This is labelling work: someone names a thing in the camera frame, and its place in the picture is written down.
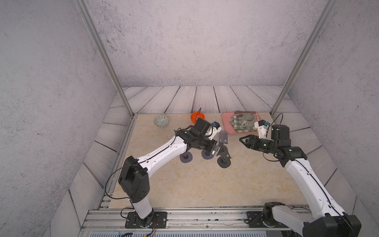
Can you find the aluminium frame post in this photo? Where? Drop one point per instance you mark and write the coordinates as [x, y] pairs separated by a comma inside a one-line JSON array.
[[85, 14], [315, 33]]

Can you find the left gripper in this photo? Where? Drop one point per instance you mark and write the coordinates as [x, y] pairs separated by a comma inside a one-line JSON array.
[[216, 150]]

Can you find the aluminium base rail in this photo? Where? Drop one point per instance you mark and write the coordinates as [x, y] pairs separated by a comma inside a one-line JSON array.
[[185, 222]]

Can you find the right aluminium frame post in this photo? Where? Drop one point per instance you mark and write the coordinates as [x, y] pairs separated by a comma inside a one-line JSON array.
[[315, 33]]

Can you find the pink tray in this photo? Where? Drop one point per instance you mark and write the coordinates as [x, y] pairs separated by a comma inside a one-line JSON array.
[[226, 117]]

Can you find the orange bowl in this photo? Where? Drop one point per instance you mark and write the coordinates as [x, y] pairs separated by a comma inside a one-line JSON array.
[[194, 116]]

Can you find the dark green stand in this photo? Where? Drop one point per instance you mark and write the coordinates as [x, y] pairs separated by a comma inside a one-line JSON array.
[[224, 163]]

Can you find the purple stand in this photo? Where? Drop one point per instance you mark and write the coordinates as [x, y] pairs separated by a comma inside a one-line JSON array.
[[206, 155], [223, 137], [186, 157]]

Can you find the green patterned bowl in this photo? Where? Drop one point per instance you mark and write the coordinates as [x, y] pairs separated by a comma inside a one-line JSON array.
[[161, 121]]

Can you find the green checkered cloth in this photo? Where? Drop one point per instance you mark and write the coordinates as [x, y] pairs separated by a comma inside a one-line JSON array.
[[236, 123]]

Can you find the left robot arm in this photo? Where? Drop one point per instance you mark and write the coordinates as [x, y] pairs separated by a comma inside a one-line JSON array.
[[193, 136]]

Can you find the ribbed grey cup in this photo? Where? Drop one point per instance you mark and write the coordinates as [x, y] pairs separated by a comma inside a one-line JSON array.
[[247, 120]]

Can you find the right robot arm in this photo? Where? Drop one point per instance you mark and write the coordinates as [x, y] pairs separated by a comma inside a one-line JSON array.
[[328, 218]]

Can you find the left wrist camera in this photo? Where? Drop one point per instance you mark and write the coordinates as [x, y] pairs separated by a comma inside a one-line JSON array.
[[213, 130]]

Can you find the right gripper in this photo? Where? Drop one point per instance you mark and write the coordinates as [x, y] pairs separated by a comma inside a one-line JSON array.
[[250, 141]]

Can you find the left aluminium frame post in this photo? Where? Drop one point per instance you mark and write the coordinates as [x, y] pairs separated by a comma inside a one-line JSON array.
[[85, 14]]

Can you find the brown wooden spoon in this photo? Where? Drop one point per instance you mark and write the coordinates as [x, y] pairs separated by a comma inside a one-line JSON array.
[[244, 112]]

